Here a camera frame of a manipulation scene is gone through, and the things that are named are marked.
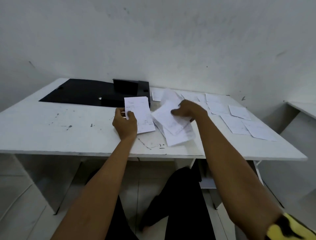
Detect person's left hand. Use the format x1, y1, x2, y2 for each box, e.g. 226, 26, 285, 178
112, 107, 138, 141

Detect large white desk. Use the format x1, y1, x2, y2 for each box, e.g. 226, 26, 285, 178
0, 78, 308, 215

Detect person's left forearm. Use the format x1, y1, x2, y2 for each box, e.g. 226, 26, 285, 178
51, 135, 139, 240

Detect long white printed paper receipt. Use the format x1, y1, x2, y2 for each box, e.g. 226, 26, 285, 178
124, 96, 156, 134

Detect spread of white receipts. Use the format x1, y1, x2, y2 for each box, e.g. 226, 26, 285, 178
151, 88, 277, 142

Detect yellow and black sleeve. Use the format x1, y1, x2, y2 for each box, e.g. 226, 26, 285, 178
265, 212, 316, 240

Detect person's right forearm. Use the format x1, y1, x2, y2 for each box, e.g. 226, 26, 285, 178
195, 116, 284, 240

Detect person's right hand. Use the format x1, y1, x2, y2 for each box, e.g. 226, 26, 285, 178
171, 100, 208, 123

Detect small white desk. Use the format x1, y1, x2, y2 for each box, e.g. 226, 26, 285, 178
262, 100, 316, 197

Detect black open box file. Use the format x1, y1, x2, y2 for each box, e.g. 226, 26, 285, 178
39, 78, 151, 109

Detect pile of white receipts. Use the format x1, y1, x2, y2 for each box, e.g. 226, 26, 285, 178
153, 118, 197, 147

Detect person's black trousers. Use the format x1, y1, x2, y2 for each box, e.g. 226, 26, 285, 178
85, 166, 217, 240

